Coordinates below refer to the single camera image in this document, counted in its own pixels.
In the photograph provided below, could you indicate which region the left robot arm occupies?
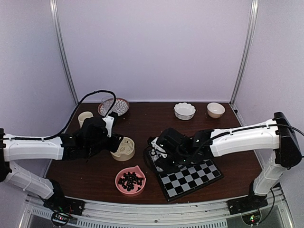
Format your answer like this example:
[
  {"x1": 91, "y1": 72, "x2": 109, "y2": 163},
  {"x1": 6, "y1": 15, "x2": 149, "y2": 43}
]
[{"x1": 0, "y1": 112, "x2": 124, "y2": 211}]

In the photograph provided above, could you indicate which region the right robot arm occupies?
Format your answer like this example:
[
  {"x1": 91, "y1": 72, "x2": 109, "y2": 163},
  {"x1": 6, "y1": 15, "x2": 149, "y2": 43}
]
[{"x1": 144, "y1": 112, "x2": 302, "y2": 210}]

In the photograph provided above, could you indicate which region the black chess pieces pile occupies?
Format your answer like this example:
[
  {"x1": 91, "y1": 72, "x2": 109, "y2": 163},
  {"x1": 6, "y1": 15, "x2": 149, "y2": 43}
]
[{"x1": 118, "y1": 172, "x2": 144, "y2": 191}]

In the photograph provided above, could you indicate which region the white textured ceramic mug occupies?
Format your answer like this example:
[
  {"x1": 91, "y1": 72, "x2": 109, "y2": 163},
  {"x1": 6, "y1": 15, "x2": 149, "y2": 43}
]
[{"x1": 78, "y1": 111, "x2": 93, "y2": 128}]

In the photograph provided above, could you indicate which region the black and white chessboard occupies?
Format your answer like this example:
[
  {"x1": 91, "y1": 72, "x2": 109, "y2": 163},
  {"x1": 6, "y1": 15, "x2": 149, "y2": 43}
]
[{"x1": 143, "y1": 149, "x2": 224, "y2": 202}]

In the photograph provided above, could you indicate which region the cream bowl with spout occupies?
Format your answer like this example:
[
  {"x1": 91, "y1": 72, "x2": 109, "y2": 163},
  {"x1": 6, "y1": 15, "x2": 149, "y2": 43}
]
[{"x1": 110, "y1": 137, "x2": 135, "y2": 162}]

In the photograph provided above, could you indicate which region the clear glass tumbler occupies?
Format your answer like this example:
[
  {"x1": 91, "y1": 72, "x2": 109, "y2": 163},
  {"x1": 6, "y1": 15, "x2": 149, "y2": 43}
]
[{"x1": 101, "y1": 96, "x2": 116, "y2": 116}]

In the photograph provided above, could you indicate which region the white scalloped bowl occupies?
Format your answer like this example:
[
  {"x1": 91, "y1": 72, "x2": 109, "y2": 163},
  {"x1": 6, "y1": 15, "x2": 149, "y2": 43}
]
[{"x1": 173, "y1": 103, "x2": 196, "y2": 121}]

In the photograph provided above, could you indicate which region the patterned saucer plate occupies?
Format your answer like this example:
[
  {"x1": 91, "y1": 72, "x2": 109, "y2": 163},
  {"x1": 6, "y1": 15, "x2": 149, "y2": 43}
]
[{"x1": 97, "y1": 97, "x2": 129, "y2": 116}]

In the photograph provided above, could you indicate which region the small cream bowl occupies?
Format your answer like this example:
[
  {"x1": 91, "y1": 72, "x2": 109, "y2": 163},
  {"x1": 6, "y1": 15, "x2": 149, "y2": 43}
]
[{"x1": 207, "y1": 103, "x2": 226, "y2": 119}]

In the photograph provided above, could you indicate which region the pink bowl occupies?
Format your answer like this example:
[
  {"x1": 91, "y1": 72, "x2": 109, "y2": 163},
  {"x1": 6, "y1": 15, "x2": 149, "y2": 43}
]
[{"x1": 115, "y1": 165, "x2": 146, "y2": 197}]

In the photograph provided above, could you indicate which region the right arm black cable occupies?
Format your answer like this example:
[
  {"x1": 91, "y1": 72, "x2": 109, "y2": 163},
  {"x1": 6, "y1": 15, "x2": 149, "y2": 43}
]
[{"x1": 143, "y1": 123, "x2": 304, "y2": 214}]

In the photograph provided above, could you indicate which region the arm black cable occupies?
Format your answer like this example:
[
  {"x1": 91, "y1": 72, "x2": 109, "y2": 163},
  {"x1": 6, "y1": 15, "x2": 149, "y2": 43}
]
[
  {"x1": 2, "y1": 89, "x2": 117, "y2": 141},
  {"x1": 143, "y1": 123, "x2": 304, "y2": 214}
]

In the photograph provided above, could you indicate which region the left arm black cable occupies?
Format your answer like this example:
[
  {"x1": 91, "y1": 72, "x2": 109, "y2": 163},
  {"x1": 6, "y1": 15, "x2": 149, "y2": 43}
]
[{"x1": 2, "y1": 89, "x2": 117, "y2": 141}]

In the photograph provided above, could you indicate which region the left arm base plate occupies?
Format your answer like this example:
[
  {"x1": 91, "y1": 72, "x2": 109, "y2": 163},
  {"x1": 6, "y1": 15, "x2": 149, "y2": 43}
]
[{"x1": 42, "y1": 197, "x2": 85, "y2": 216}]

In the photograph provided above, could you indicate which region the aluminium front rail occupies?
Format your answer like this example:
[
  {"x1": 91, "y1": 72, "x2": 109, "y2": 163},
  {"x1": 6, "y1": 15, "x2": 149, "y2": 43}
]
[{"x1": 17, "y1": 187, "x2": 295, "y2": 228}]

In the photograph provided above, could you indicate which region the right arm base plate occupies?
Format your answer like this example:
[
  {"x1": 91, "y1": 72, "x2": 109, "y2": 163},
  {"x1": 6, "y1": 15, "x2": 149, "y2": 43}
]
[{"x1": 227, "y1": 195, "x2": 268, "y2": 215}]

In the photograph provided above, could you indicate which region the aluminium frame post left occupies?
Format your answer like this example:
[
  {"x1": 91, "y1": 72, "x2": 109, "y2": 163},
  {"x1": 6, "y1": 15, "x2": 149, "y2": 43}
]
[{"x1": 49, "y1": 0, "x2": 79, "y2": 105}]

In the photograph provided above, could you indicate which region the aluminium frame post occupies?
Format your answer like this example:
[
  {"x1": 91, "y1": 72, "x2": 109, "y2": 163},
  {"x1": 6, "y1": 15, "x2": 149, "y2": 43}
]
[
  {"x1": 229, "y1": 0, "x2": 259, "y2": 106},
  {"x1": 49, "y1": 0, "x2": 79, "y2": 105}
]

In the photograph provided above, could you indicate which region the aluminium frame post right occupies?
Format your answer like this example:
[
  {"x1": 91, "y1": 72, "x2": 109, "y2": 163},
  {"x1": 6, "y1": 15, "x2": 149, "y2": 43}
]
[{"x1": 229, "y1": 0, "x2": 259, "y2": 106}]

